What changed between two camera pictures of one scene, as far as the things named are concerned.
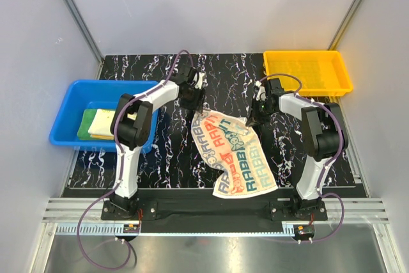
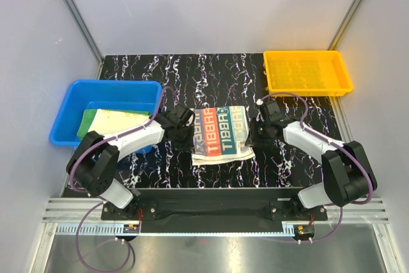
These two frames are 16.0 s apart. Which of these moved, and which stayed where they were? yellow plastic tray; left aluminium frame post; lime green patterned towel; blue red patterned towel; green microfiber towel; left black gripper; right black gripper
Moved: left black gripper; right black gripper; blue red patterned towel
Stayed: left aluminium frame post; lime green patterned towel; yellow plastic tray; green microfiber towel
